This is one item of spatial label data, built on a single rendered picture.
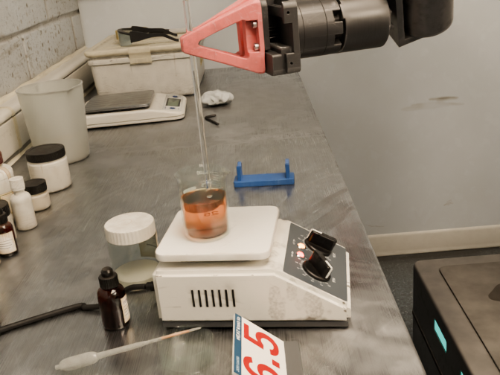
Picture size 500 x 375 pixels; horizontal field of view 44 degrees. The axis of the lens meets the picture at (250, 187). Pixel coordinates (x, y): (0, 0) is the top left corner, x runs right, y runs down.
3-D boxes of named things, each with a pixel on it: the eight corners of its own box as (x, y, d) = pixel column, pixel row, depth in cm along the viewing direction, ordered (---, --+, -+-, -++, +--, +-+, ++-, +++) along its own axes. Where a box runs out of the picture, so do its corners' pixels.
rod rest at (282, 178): (294, 177, 106) (293, 157, 104) (294, 184, 102) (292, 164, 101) (235, 181, 107) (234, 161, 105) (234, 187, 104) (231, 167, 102)
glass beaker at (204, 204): (174, 245, 66) (164, 173, 63) (196, 224, 70) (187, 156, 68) (227, 250, 64) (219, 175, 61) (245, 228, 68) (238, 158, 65)
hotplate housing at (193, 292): (349, 268, 75) (347, 207, 72) (351, 331, 63) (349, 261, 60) (170, 271, 78) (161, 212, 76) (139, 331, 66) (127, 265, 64)
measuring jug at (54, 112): (12, 157, 131) (-5, 87, 126) (67, 141, 139) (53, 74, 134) (52, 174, 119) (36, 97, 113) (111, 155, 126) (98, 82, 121)
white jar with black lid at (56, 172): (66, 192, 109) (58, 152, 106) (27, 196, 109) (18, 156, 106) (76, 178, 115) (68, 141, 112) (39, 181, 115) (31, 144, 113)
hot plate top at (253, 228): (280, 211, 73) (280, 204, 73) (270, 260, 62) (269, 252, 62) (180, 214, 75) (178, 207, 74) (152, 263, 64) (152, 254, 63)
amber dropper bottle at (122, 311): (108, 335, 66) (96, 277, 64) (99, 322, 69) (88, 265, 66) (135, 324, 68) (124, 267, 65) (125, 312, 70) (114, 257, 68)
